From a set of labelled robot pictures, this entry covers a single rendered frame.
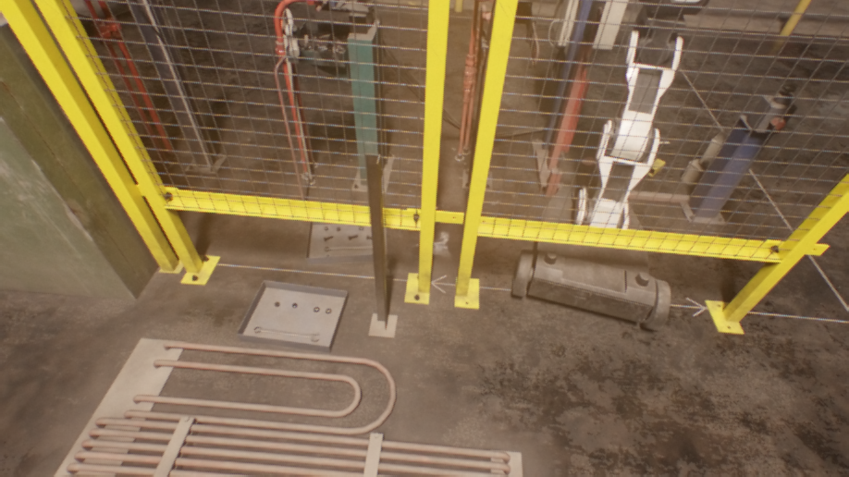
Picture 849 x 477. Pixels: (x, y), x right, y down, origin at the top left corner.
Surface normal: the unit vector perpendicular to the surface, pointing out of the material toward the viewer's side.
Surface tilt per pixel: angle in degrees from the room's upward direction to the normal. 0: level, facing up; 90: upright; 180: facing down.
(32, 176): 90
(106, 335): 0
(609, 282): 0
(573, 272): 0
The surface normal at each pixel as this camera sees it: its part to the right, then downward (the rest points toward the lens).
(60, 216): -0.07, 0.70
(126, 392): 0.06, -0.71
